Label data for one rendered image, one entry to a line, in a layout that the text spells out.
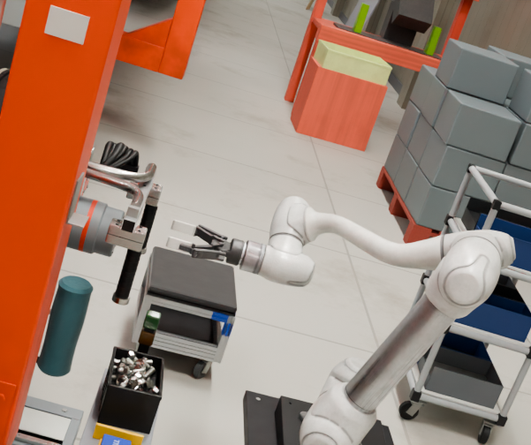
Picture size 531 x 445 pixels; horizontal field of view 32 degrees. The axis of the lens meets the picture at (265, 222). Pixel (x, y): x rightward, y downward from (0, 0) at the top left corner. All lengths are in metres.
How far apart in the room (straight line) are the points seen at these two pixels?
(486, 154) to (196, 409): 3.05
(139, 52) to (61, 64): 4.28
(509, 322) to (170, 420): 1.39
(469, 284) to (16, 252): 1.06
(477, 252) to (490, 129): 3.59
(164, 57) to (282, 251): 3.47
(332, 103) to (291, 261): 5.28
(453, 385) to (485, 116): 2.37
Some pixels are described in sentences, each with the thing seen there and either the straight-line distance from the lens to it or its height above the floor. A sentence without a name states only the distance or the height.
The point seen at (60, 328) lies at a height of 0.63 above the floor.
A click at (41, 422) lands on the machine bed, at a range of 3.05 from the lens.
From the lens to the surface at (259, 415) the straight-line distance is 2.98.
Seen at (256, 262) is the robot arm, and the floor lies 0.83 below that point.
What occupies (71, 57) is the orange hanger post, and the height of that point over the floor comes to 1.42.
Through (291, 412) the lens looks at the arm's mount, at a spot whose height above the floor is 0.36.
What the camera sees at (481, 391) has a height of 0.21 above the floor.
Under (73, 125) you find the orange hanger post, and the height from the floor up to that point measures 1.30.
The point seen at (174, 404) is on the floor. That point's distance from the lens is 3.46.
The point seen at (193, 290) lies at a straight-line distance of 3.53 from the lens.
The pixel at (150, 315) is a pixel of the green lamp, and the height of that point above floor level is 0.66.
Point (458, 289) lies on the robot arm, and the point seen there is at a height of 1.07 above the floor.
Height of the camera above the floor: 1.80
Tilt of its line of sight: 19 degrees down
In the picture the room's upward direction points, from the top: 19 degrees clockwise
